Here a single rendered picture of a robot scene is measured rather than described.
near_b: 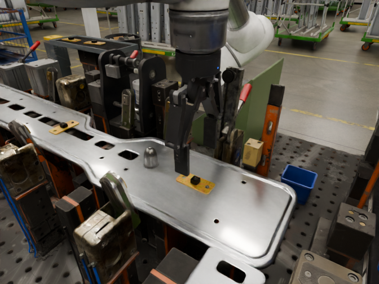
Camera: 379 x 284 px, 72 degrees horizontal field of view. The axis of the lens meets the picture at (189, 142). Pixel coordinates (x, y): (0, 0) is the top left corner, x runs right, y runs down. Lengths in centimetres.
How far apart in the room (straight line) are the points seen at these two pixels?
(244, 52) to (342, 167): 65
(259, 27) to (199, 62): 84
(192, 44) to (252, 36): 83
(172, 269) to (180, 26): 38
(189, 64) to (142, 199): 29
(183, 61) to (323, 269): 35
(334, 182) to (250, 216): 70
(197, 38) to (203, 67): 5
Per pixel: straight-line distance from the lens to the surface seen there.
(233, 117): 62
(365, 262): 51
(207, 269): 45
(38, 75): 115
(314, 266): 42
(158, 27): 541
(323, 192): 112
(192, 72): 42
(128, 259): 56
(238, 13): 117
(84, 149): 74
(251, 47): 125
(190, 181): 58
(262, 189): 59
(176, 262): 48
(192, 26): 40
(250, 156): 62
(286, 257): 87
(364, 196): 64
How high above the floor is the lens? 139
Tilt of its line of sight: 32 degrees down
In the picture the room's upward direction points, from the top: straight up
